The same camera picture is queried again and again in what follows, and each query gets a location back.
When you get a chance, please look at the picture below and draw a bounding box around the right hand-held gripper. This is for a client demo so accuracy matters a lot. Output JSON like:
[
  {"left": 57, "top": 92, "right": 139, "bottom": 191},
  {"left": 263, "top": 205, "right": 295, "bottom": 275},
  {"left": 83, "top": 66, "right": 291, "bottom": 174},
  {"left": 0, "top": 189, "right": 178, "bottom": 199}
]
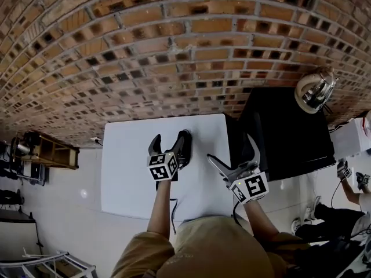
[{"left": 206, "top": 133, "right": 271, "bottom": 206}]

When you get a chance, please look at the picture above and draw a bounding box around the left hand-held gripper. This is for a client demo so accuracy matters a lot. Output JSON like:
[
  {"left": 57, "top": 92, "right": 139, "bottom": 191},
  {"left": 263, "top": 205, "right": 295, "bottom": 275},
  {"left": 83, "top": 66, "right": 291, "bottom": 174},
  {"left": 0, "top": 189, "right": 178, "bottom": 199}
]
[{"left": 146, "top": 129, "right": 188, "bottom": 182}]

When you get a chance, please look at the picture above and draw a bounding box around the person's left forearm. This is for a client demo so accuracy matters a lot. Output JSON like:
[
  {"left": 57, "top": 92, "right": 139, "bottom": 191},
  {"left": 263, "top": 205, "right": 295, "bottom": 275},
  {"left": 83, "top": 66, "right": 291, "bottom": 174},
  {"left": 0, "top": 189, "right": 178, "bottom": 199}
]
[{"left": 146, "top": 179, "right": 172, "bottom": 237}]

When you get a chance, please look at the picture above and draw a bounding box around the person's right forearm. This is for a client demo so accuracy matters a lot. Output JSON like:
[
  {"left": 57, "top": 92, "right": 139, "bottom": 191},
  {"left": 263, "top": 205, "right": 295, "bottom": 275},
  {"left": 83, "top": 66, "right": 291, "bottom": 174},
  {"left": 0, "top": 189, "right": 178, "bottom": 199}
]
[{"left": 241, "top": 197, "right": 279, "bottom": 240}]

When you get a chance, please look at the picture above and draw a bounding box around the white table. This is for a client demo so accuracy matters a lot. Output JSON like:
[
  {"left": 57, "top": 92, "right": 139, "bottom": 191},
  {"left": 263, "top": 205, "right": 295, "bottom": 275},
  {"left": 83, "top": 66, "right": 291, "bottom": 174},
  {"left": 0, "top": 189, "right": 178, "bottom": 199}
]
[{"left": 100, "top": 113, "right": 233, "bottom": 222}]

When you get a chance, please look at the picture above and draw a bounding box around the black cabinet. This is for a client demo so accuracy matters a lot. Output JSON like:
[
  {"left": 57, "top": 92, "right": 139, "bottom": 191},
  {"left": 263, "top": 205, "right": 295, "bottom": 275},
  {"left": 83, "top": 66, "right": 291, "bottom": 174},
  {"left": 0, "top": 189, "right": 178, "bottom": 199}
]
[{"left": 230, "top": 86, "right": 337, "bottom": 182}]

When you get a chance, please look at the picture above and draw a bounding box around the person's tan shirt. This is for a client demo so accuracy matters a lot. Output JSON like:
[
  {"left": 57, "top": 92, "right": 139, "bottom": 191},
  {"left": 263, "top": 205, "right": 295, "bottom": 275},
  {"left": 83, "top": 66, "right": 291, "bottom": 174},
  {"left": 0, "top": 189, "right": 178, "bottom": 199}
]
[{"left": 111, "top": 215, "right": 292, "bottom": 278}]

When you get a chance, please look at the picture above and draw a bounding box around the silver metal kettle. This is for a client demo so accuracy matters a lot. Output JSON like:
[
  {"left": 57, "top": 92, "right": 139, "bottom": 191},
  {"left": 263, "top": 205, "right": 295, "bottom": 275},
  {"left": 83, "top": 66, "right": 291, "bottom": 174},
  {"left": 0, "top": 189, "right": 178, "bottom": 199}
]
[{"left": 293, "top": 66, "right": 340, "bottom": 115}]

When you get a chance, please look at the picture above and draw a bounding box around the wooden shelf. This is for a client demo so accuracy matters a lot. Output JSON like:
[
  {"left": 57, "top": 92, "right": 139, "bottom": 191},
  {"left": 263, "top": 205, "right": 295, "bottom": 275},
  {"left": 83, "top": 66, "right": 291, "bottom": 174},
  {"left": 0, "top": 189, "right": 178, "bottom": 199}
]
[{"left": 37, "top": 131, "right": 81, "bottom": 171}]

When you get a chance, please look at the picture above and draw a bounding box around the white box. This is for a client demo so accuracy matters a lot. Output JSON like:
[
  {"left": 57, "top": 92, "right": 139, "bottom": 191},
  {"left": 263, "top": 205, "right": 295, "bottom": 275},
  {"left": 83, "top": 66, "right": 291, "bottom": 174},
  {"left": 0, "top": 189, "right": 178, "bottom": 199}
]
[{"left": 329, "top": 116, "right": 371, "bottom": 159}]

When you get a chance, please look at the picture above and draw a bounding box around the white metal rack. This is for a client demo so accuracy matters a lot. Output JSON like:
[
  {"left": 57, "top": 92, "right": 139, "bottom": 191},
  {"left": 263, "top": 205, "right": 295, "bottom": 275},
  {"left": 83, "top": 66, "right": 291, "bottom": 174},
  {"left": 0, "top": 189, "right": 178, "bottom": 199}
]
[{"left": 0, "top": 247, "right": 97, "bottom": 278}]

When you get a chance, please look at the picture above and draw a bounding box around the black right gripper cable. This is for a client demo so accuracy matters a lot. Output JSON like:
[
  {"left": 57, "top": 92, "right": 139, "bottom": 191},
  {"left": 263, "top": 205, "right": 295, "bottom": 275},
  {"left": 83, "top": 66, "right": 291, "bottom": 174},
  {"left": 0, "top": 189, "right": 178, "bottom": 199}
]
[{"left": 232, "top": 201, "right": 253, "bottom": 229}]

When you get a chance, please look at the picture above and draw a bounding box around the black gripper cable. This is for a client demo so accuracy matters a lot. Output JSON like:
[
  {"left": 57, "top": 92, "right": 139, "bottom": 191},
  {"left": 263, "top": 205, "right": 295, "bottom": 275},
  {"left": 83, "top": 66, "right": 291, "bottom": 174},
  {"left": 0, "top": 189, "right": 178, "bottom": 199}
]
[
  {"left": 232, "top": 201, "right": 253, "bottom": 229},
  {"left": 169, "top": 197, "right": 178, "bottom": 235}
]

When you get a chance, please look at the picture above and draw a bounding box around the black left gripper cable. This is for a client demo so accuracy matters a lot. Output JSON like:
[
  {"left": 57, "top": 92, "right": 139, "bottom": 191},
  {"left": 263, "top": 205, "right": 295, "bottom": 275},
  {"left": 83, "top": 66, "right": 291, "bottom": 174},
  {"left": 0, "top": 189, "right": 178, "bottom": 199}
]
[{"left": 169, "top": 197, "right": 178, "bottom": 235}]

